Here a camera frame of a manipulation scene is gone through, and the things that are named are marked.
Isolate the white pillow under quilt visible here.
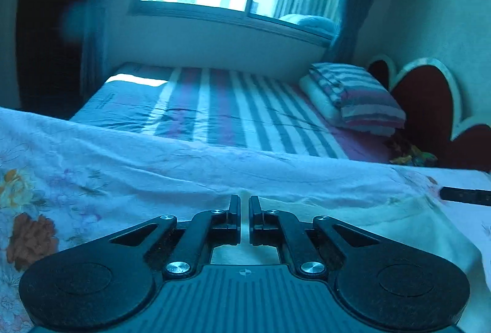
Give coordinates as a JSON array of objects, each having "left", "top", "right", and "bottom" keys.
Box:
[{"left": 299, "top": 75, "right": 395, "bottom": 138}]

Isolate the colourful item beside headboard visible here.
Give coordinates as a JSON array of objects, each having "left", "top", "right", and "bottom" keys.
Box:
[{"left": 385, "top": 138, "right": 438, "bottom": 168}]

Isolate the white floral bed cover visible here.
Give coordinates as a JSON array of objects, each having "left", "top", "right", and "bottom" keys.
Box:
[{"left": 1, "top": 109, "right": 490, "bottom": 332}]

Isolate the scalloped dark red headboard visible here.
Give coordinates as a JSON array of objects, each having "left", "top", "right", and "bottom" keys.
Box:
[{"left": 367, "top": 55, "right": 490, "bottom": 172}]

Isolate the blue bedding on windowsill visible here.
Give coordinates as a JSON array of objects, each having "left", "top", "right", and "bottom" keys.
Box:
[{"left": 280, "top": 14, "right": 338, "bottom": 36}]

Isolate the left blue curtain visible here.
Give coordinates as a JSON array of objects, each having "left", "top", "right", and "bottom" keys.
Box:
[{"left": 80, "top": 0, "right": 109, "bottom": 99}]

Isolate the striped bed sheet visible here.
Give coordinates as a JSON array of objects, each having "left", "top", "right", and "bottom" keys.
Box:
[{"left": 72, "top": 63, "right": 389, "bottom": 163}]

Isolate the striped folded quilt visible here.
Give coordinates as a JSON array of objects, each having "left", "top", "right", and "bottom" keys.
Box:
[{"left": 309, "top": 63, "right": 406, "bottom": 129}]

